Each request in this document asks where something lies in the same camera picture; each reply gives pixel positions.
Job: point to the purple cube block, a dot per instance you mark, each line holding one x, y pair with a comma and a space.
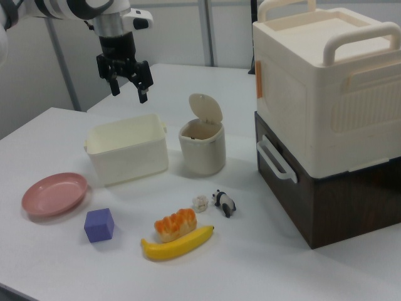
98, 227

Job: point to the panda toy figure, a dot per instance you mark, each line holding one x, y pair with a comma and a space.
224, 202

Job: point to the white paper ball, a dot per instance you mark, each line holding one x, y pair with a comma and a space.
200, 203

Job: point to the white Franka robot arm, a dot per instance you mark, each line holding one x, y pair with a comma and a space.
62, 7

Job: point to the pink plastic plate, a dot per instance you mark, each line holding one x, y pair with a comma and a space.
53, 194

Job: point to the dark brown drawer box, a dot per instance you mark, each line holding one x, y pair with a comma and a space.
344, 207

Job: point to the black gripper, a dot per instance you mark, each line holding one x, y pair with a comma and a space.
117, 47

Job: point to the yellow toy banana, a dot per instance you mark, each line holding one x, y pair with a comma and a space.
169, 249

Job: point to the orange tape strip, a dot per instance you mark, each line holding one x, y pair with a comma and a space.
259, 80

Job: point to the cream open plastic bin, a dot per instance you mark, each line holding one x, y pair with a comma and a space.
125, 163

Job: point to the large cream storage box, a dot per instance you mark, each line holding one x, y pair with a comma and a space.
297, 94

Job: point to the cream trash can with lid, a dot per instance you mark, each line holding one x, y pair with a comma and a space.
200, 153

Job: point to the grey partition post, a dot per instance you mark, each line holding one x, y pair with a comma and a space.
210, 37
64, 69

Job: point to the toy bread loaf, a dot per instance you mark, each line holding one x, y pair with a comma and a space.
173, 224

